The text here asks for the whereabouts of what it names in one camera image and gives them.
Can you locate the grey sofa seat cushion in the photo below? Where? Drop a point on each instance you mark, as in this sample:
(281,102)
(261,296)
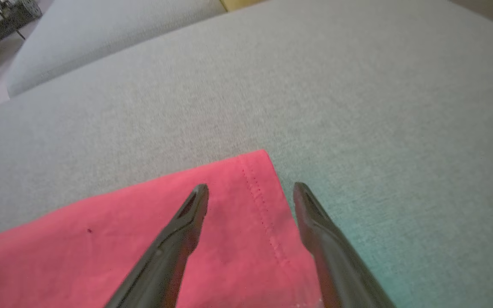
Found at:
(101,34)

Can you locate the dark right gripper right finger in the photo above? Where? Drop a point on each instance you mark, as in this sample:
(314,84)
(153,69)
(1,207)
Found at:
(336,265)

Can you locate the yellow cushion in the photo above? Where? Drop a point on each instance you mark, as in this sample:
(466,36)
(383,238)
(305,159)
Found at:
(238,4)

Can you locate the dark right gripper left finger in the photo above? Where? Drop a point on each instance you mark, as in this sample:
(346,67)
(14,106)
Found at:
(169,256)

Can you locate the red basketball jersey with lettering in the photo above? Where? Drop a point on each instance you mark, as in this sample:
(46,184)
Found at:
(79,256)

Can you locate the grey fabric sofa ottoman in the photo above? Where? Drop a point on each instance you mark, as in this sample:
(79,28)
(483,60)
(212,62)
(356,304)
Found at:
(315,85)

